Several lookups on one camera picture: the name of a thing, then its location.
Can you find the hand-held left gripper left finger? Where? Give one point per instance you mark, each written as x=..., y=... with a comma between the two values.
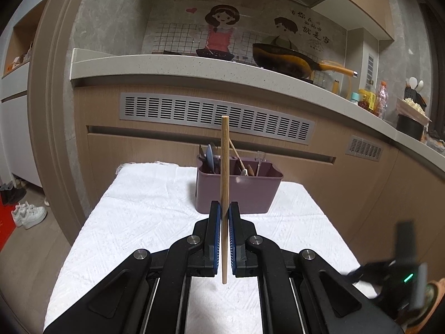
x=215, y=236

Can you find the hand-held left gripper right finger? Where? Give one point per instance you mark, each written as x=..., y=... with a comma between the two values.
x=233, y=240

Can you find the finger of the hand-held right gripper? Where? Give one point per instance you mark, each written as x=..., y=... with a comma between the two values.
x=365, y=273

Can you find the purple plastic utensil holder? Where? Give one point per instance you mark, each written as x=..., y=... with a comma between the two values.
x=257, y=195

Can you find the wooden chopstick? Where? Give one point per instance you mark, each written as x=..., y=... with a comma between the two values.
x=225, y=167

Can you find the blue plastic spoon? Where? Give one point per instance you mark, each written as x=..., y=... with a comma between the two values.
x=210, y=158

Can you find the small spoon with white ball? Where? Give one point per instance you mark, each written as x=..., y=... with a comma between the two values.
x=261, y=161

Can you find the white textured cloth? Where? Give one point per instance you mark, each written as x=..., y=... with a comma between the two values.
x=139, y=222

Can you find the small grey vent grille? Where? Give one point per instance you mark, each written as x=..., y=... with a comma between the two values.
x=364, y=148

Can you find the wooden kitchen cabinet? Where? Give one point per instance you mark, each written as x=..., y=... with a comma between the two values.
x=146, y=146

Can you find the black pot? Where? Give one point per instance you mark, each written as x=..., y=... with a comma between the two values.
x=410, y=127

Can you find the long grey vent grille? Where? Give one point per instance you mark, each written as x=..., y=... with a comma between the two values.
x=215, y=116

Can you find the teal-capped small jar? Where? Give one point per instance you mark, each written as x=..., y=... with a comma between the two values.
x=354, y=98

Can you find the speckled kitchen countertop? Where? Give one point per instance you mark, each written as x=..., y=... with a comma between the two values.
x=173, y=64

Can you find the white sneaker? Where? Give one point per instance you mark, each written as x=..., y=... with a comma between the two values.
x=36, y=215
x=21, y=212

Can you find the black shoes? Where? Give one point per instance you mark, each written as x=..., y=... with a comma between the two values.
x=12, y=195

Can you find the red doormat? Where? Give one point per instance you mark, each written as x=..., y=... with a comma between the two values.
x=7, y=226

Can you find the white storage cabinet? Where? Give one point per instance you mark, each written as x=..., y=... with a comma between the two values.
x=17, y=118

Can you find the pile of small packages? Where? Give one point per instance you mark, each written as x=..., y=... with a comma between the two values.
x=21, y=59

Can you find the white wall appliance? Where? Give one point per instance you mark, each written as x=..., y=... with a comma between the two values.
x=370, y=62

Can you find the cartoon couple wall sticker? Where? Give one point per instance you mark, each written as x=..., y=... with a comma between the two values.
x=219, y=31

